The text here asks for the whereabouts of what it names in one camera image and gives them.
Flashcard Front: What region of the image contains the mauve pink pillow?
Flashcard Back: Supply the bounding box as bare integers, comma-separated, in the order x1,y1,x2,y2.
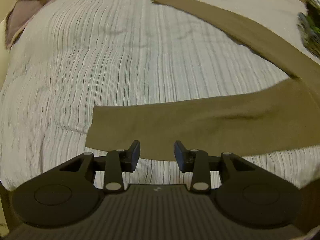
4,0,56,49

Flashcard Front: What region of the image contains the green folded garment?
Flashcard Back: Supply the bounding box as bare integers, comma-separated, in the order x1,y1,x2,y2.
297,0,320,59

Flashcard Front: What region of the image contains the olive brown t-shirt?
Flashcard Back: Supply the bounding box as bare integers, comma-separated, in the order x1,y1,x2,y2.
86,0,319,161

